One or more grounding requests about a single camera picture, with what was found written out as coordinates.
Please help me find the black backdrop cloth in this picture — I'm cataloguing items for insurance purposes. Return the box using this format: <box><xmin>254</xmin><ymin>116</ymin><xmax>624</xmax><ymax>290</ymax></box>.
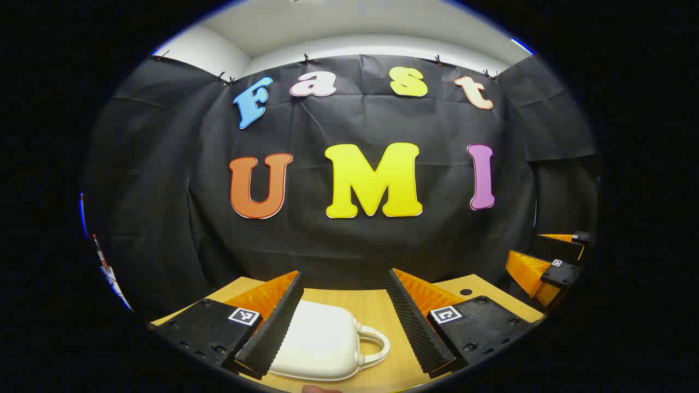
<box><xmin>82</xmin><ymin>53</ymin><xmax>601</xmax><ymax>323</ymax></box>

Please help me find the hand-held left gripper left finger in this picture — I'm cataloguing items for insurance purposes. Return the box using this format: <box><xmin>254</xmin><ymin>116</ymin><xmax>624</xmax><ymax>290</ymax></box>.
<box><xmin>149</xmin><ymin>270</ymin><xmax>305</xmax><ymax>381</ymax></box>

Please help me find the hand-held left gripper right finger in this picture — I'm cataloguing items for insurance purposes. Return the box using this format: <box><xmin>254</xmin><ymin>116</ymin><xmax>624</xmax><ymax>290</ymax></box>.
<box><xmin>385</xmin><ymin>267</ymin><xmax>541</xmax><ymax>379</ymax></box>

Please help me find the white suitcase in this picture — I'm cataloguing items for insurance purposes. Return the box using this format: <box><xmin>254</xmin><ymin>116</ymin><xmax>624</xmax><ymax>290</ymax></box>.
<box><xmin>268</xmin><ymin>300</ymin><xmax>391</xmax><ymax>383</ymax></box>

